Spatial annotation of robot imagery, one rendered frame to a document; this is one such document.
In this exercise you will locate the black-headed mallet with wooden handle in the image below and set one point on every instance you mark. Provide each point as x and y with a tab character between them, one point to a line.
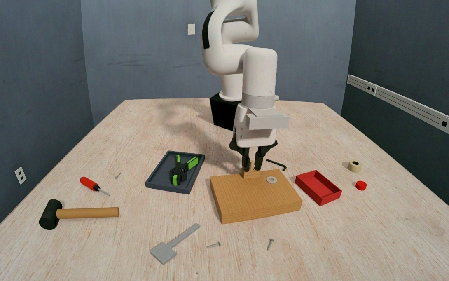
53	211

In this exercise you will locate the beige cylinder with hole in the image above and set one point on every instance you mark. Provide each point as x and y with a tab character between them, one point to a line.
354	166

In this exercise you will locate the red open tray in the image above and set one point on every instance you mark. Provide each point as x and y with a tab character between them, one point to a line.
318	187

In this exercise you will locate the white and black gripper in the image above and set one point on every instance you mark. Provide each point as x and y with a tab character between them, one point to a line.
243	139

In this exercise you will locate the red round disc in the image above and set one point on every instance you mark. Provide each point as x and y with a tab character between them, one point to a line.
360	185

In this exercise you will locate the light brown wooden bench board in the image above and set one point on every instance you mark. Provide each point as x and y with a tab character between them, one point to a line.
238	199

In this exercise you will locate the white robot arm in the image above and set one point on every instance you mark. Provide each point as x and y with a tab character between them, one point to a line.
247	73

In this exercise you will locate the small light wooden block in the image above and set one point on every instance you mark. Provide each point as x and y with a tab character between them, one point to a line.
251	173

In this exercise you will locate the red-handled screwdriver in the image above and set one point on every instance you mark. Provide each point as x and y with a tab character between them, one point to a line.
91	185

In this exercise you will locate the black spring clamp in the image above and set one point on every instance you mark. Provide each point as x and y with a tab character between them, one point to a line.
179	173

